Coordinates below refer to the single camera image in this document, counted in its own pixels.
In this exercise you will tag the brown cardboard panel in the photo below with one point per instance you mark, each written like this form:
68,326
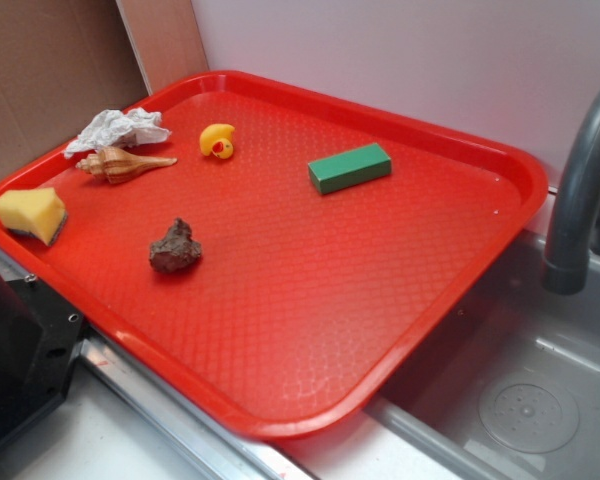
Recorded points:
61,62

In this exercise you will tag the green rectangular block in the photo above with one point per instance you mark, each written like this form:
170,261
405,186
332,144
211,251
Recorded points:
350,168

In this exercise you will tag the yellow sponge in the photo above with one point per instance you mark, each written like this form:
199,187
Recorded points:
38,213

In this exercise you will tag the crumpled white paper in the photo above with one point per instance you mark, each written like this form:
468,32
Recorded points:
114,128

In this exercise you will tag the grey plastic sink basin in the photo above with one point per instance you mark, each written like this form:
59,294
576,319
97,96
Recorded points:
507,385

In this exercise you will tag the brown rock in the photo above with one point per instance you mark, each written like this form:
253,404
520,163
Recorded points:
176,251

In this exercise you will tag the yellow rubber duck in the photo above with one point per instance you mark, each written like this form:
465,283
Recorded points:
216,140

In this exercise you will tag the grey toy faucet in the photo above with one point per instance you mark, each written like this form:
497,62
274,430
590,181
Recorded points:
574,229

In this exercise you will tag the striped brown seashell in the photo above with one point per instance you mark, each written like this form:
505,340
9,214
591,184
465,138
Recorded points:
116,166

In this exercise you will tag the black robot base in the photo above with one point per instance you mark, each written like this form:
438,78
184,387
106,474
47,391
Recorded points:
40,333

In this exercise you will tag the red plastic tray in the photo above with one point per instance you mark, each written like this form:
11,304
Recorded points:
302,304

